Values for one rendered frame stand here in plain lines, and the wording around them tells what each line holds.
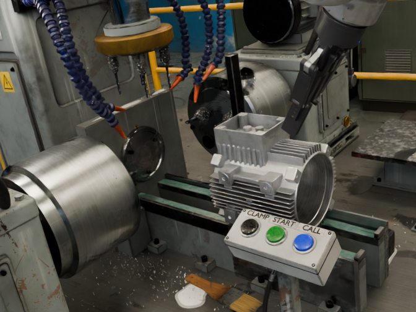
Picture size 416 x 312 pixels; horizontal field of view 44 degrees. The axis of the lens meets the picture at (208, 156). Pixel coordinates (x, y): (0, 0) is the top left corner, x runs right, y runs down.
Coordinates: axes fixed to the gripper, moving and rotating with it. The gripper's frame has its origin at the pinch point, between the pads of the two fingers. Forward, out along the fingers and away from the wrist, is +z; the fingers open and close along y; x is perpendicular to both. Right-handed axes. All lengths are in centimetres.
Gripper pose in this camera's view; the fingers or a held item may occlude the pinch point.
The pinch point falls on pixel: (296, 116)
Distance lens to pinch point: 92.4
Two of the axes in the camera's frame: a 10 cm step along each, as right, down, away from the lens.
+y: -6.3, 3.9, -6.7
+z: -2.6, 7.1, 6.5
